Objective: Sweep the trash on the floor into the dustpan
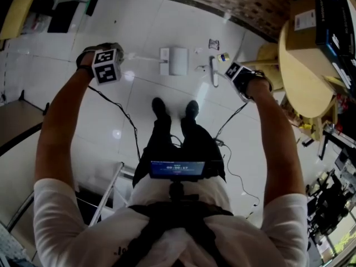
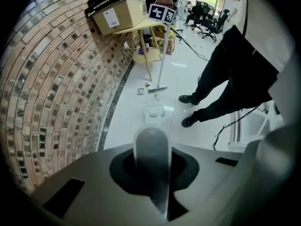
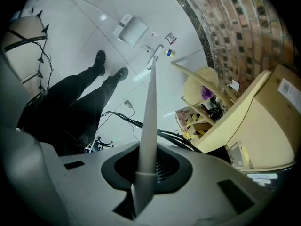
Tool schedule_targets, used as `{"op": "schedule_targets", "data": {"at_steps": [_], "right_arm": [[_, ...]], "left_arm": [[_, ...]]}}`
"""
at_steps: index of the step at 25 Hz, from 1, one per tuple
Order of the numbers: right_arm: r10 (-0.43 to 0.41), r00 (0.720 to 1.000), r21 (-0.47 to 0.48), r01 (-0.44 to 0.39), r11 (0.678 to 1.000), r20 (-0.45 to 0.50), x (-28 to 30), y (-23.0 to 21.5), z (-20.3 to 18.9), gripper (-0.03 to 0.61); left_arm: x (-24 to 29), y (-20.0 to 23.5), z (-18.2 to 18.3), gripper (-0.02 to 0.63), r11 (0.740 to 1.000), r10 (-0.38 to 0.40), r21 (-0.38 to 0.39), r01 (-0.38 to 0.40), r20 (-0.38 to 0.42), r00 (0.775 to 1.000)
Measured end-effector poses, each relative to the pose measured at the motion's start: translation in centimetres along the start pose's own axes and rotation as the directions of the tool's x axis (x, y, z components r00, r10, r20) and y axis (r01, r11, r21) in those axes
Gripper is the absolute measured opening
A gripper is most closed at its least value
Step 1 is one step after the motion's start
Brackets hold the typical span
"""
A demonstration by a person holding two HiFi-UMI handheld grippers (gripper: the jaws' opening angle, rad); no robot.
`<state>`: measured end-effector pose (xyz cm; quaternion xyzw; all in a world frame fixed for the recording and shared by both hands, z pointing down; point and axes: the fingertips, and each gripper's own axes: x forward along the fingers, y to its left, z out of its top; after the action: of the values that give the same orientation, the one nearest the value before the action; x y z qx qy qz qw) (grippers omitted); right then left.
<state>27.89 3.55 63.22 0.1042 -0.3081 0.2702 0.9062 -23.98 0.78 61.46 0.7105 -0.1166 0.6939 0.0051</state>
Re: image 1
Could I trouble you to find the black monitor mount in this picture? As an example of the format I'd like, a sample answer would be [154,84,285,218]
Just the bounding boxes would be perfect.
[168,181,200,201]

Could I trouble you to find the black box with white lid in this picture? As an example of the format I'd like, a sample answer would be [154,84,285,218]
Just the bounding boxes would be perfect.
[330,0,356,90]

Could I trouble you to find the black chest harness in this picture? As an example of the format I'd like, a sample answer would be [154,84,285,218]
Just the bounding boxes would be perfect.
[111,201,234,267]

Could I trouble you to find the person's left black shoe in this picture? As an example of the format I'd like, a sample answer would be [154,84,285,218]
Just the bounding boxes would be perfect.
[151,97,167,119]

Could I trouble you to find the light wooden side table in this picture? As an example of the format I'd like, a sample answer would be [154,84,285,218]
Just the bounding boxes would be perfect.
[0,0,45,41]

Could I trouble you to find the person's black shoe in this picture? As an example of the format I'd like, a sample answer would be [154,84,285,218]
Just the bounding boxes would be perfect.
[151,97,167,119]
[185,100,200,119]

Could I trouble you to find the black tripod stand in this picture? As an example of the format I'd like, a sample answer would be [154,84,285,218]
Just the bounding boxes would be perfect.
[305,137,356,236]

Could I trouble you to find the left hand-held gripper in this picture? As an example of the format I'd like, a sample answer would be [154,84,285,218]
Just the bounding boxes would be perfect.
[82,42,126,86]

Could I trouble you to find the round wooden table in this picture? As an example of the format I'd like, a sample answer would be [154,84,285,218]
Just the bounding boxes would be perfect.
[278,19,339,119]

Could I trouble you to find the person's right forearm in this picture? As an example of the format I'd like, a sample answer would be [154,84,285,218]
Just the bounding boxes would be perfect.
[246,79,306,200]

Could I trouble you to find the black square floor plate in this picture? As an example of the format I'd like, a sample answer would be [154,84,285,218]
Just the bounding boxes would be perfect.
[46,0,81,34]

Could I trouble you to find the large cardboard box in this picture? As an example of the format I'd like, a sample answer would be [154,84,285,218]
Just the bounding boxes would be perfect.
[285,0,320,53]

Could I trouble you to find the small tan box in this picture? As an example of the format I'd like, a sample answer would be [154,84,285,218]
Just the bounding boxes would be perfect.
[323,75,349,89]

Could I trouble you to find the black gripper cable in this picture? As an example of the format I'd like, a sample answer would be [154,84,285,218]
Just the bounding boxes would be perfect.
[88,85,142,161]
[213,101,249,142]

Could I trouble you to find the black device green edge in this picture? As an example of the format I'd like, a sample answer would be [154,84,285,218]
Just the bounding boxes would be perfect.
[85,0,101,17]

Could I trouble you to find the person's left forearm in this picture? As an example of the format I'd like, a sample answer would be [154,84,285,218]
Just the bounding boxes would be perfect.
[34,65,97,183]

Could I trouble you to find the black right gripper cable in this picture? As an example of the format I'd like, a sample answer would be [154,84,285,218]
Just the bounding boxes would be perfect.
[213,101,249,142]

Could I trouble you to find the black chest monitor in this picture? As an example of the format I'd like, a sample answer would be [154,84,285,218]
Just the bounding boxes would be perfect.
[149,160,208,182]

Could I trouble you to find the black cardboard box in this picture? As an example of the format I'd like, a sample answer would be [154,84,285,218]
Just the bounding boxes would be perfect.
[314,0,348,50]

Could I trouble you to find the person's white t-shirt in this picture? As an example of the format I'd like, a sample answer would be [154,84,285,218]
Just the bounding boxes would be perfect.
[33,174,311,267]

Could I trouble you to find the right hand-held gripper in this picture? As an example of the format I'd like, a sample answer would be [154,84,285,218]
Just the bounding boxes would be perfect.
[224,62,253,104]

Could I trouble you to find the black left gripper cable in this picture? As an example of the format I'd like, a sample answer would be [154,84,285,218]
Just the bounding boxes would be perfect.
[88,85,142,161]

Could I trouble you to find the thin black floor cable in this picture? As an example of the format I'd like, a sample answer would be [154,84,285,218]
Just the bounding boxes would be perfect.
[219,140,261,220]

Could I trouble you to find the person's right black shoe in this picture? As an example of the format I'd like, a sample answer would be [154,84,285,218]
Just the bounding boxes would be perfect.
[185,100,200,119]

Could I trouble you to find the clear plastic bag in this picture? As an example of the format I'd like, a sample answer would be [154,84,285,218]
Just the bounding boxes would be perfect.
[21,12,54,35]

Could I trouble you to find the white long-handled broom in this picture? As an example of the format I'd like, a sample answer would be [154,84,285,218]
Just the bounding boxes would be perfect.
[208,55,237,88]

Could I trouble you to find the red snack packet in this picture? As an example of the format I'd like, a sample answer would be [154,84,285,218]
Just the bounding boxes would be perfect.
[335,92,350,113]

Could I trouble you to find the beige partition panel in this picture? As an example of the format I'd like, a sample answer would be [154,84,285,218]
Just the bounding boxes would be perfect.
[0,90,50,157]

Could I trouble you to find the person's black trousers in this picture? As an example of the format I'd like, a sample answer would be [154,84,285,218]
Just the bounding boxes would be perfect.
[132,115,226,189]

